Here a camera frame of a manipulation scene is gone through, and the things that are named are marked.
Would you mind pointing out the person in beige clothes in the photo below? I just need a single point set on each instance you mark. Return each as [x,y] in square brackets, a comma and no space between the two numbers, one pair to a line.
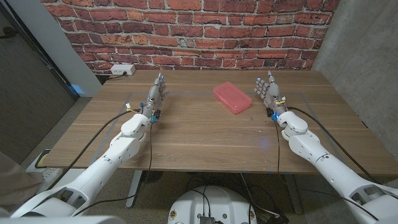
[15,183]

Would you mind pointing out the red brick printed backdrop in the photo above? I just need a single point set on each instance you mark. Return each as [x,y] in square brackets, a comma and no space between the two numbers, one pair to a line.
[186,31]

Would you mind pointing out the white yellow floor device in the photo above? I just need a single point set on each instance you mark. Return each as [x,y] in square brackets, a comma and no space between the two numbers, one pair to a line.
[43,161]

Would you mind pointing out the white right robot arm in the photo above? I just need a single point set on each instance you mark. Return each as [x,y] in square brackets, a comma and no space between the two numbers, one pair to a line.
[335,174]

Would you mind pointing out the grey heatsink module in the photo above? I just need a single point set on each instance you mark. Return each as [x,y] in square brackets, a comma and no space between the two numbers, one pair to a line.
[206,220]

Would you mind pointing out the white robot torso base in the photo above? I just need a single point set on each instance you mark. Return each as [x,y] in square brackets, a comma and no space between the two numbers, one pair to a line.
[217,203]

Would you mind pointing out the pink translucent pencil case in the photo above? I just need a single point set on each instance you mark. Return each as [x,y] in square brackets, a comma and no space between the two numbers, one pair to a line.
[231,97]

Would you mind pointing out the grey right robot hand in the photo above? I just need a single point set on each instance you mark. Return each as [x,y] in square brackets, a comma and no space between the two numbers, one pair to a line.
[272,93]

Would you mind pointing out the white power strip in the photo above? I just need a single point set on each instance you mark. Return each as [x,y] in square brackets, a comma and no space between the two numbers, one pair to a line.
[122,69]

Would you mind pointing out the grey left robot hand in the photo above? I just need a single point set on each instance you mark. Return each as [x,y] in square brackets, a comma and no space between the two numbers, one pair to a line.
[154,96]

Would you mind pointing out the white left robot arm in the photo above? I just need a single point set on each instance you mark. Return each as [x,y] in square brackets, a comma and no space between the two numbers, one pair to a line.
[93,177]

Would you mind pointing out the grey metal table leg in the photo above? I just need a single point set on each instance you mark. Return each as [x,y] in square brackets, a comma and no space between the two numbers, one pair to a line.
[134,189]
[293,196]

